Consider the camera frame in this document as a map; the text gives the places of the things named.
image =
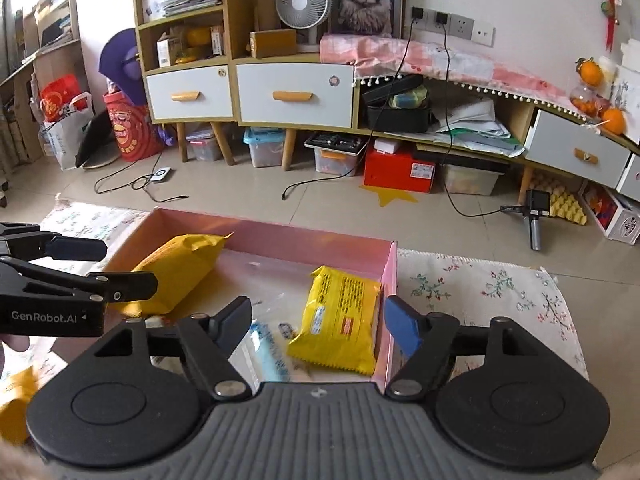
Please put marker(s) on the white red gift box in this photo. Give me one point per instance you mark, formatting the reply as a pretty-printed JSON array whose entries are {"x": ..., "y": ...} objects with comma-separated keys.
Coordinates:
[{"x": 617, "y": 217}]

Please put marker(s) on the person's left hand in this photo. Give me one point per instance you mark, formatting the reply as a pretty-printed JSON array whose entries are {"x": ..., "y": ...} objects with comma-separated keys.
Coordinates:
[{"x": 14, "y": 343}]

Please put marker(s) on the yellow snack packet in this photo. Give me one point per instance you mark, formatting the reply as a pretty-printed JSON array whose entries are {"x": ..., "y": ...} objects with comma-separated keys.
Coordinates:
[
  {"x": 15, "y": 405},
  {"x": 175, "y": 270},
  {"x": 340, "y": 320}
]

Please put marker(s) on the white shopping bag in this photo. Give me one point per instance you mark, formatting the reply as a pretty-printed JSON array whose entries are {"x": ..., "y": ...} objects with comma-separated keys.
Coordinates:
[{"x": 62, "y": 140}]

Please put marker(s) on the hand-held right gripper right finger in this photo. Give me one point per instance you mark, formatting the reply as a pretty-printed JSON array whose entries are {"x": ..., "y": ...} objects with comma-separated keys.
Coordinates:
[{"x": 402, "y": 325}]

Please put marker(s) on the blue lid storage bin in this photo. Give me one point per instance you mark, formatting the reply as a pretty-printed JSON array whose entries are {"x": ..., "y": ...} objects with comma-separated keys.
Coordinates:
[{"x": 265, "y": 147}]

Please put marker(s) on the white cardboard box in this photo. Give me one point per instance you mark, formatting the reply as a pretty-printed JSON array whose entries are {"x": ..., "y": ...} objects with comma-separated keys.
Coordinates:
[{"x": 627, "y": 95}]

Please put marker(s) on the small white box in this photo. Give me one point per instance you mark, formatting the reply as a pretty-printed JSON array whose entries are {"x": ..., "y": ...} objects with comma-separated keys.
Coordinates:
[{"x": 167, "y": 52}]

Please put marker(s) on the red gift bag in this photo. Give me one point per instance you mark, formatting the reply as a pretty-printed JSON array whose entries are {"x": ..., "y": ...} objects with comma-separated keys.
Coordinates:
[{"x": 131, "y": 130}]

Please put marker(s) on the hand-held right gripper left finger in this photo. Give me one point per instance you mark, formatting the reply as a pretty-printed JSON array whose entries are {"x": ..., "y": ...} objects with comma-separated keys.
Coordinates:
[{"x": 235, "y": 317}]

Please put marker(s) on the black open case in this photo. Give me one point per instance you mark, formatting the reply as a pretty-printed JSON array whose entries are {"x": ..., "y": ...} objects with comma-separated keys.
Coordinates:
[{"x": 397, "y": 117}]

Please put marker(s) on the red plastic bag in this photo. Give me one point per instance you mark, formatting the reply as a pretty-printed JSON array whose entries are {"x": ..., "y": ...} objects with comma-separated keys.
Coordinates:
[{"x": 60, "y": 100}]

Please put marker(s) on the clear storage bin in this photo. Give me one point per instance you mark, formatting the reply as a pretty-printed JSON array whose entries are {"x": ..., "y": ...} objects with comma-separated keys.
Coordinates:
[
  {"x": 472, "y": 180},
  {"x": 205, "y": 146}
]

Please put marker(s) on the small white desk fan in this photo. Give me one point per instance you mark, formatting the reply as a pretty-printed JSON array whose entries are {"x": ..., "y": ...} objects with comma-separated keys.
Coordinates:
[{"x": 302, "y": 2}]

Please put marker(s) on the light blue snack packet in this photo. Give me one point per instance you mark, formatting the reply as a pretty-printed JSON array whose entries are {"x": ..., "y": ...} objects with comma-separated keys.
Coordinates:
[{"x": 267, "y": 355}]

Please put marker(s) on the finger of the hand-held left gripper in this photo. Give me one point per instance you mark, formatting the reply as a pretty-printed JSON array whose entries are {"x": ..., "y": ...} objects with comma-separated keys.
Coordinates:
[
  {"x": 130, "y": 285},
  {"x": 75, "y": 249}
]

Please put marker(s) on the orange yellow object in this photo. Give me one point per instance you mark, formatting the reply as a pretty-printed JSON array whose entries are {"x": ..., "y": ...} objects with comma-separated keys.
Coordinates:
[{"x": 197, "y": 40}]

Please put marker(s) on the black lid storage bin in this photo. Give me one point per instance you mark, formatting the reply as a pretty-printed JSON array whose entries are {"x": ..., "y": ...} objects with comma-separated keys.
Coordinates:
[{"x": 335, "y": 155}]

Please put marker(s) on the framed cat picture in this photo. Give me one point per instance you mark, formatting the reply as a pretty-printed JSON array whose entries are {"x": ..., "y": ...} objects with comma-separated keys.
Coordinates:
[{"x": 365, "y": 2}]

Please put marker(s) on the white charger pad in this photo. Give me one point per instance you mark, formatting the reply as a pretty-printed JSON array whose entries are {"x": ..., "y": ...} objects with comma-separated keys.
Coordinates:
[{"x": 162, "y": 174}]

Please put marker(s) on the pink patterned cloth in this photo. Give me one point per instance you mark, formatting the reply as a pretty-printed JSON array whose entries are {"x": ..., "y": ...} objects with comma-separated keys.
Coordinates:
[{"x": 465, "y": 67}]

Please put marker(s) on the wooden shelf cabinet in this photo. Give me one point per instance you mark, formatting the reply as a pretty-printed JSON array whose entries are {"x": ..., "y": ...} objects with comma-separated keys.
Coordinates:
[{"x": 230, "y": 15}]

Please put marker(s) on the orange fruit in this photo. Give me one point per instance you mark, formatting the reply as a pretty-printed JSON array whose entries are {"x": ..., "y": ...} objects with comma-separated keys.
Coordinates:
[
  {"x": 591, "y": 72},
  {"x": 614, "y": 121}
]

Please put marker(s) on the brown cardboard box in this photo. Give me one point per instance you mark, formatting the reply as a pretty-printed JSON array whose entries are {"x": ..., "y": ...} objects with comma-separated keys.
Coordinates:
[{"x": 272, "y": 44}]

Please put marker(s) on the yellow egg crate foam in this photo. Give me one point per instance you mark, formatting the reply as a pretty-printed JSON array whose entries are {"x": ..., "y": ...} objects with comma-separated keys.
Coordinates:
[{"x": 567, "y": 206}]

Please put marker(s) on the pink cardboard box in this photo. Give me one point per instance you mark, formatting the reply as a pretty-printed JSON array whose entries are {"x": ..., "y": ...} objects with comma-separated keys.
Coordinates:
[{"x": 280, "y": 245}]

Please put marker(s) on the white wall socket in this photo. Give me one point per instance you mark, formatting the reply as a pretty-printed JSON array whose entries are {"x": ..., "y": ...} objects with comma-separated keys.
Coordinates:
[
  {"x": 461, "y": 26},
  {"x": 442, "y": 21},
  {"x": 417, "y": 17},
  {"x": 483, "y": 33}
]

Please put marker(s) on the long low wooden cabinet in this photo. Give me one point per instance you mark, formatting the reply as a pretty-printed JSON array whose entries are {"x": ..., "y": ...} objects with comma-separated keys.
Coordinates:
[{"x": 295, "y": 130}]

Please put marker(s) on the clear bag of oranges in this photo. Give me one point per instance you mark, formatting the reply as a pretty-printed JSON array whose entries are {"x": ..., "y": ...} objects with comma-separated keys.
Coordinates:
[{"x": 586, "y": 101}]

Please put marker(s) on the red hanging ornament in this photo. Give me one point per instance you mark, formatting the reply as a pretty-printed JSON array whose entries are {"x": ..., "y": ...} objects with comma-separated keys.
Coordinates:
[{"x": 611, "y": 5}]

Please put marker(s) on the black flat board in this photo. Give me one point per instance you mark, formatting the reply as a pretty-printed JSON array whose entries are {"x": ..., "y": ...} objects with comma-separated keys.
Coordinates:
[{"x": 97, "y": 140}]

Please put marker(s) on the wooden bookshelf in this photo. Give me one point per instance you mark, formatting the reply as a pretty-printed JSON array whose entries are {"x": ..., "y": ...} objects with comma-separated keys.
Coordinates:
[{"x": 47, "y": 65}]

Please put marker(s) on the yellow star floor sticker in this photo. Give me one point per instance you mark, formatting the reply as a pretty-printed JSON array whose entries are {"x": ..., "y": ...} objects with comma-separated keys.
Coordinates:
[{"x": 387, "y": 195}]

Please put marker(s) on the floral tablecloth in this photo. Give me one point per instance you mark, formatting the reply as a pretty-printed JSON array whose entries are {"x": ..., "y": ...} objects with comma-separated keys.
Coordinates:
[{"x": 480, "y": 285}]

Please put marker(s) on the pile of loose papers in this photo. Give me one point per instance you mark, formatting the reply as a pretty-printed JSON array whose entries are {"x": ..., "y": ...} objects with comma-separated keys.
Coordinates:
[{"x": 475, "y": 130}]

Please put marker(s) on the small brown box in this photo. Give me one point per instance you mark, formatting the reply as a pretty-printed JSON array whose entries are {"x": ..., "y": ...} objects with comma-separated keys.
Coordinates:
[{"x": 217, "y": 40}]

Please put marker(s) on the purple round object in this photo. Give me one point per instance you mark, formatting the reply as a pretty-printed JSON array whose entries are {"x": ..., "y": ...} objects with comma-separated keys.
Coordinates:
[{"x": 120, "y": 62}]

